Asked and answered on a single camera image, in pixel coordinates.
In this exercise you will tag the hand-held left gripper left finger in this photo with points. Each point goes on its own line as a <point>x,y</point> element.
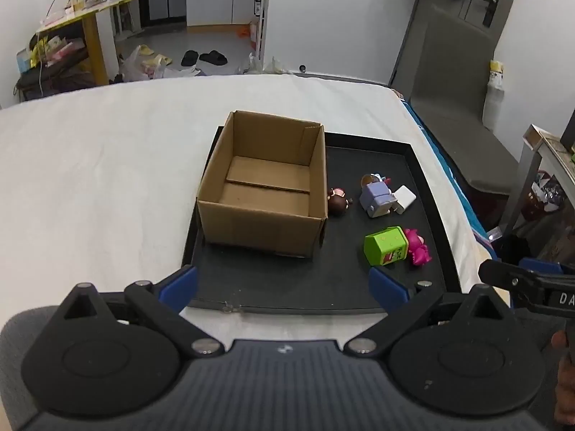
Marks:
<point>180,283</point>

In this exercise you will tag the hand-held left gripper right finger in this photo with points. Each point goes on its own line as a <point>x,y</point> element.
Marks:
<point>386,288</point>

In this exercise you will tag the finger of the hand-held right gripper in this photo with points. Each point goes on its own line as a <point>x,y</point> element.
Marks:
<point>541,265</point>
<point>503,274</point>

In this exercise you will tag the green toy block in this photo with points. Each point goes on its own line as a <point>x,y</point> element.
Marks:
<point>385,247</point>

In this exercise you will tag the black tray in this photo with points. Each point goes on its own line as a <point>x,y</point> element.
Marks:
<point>337,278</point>

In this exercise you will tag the pink toy figure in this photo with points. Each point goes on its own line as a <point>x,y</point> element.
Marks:
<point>418,249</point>

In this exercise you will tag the purple cube toy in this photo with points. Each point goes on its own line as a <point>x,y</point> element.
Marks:
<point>376,200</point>

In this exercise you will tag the white charger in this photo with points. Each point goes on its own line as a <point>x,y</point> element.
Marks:
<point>404,198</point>

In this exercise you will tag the brown figurine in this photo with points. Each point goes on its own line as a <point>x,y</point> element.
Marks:
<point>338,203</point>

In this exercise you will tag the cardboard box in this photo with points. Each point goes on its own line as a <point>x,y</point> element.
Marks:
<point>260,222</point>

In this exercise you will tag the red and white figurine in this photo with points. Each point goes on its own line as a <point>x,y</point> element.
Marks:
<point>373,179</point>

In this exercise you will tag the person's right hand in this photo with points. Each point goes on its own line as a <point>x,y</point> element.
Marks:
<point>567,390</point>

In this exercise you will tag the dark red bag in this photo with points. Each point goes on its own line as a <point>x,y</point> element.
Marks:
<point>537,197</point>

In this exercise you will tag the grey side table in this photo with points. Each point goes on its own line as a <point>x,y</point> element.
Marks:
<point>530,161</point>

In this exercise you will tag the blue patterned sheet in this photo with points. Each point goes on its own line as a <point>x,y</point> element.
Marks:
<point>442,166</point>

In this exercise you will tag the white bed sheet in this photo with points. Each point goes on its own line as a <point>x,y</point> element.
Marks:
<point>112,166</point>

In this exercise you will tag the black framed panel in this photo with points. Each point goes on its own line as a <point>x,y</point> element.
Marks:
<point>569,128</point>

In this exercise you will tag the white bottle yellow label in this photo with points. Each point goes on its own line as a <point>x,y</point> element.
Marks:
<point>494,103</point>

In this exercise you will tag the person's grey clothing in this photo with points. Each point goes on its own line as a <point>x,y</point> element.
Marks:
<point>18,345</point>

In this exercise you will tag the grey chair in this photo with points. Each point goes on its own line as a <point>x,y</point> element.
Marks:
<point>449,98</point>

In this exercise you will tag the flat white bag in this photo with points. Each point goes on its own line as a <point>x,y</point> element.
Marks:
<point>186,72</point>

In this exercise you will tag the white plastic bag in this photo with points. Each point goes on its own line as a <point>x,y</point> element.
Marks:
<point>132,65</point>

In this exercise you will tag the yellow slipper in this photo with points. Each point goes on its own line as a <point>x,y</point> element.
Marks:
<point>146,49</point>
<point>162,59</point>

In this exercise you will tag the black slipper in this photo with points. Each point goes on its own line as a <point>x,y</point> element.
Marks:
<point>189,57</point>
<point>213,57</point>

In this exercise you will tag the pile of plastic bags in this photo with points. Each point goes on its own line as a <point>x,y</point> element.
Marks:
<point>269,66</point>

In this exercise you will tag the black chair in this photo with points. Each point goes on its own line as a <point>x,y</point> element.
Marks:
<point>54,78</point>

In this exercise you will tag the orange plastic item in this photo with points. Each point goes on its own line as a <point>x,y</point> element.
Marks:
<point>243,32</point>

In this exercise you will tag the pink packet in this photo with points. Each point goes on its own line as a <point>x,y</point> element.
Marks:
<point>63,51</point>

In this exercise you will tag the blue tissue box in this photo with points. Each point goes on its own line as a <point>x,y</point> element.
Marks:
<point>23,60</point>

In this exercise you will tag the yellow packet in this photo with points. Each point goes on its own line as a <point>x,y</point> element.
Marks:
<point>41,47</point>

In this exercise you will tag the white rack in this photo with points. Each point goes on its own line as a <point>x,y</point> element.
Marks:
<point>265,18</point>

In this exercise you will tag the round yellow-edged table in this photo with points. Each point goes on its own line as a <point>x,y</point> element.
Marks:
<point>103,4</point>

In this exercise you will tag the black spray bottle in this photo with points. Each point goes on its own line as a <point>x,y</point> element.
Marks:
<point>258,2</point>

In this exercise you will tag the white power strip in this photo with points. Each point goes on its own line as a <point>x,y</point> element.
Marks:
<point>56,17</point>

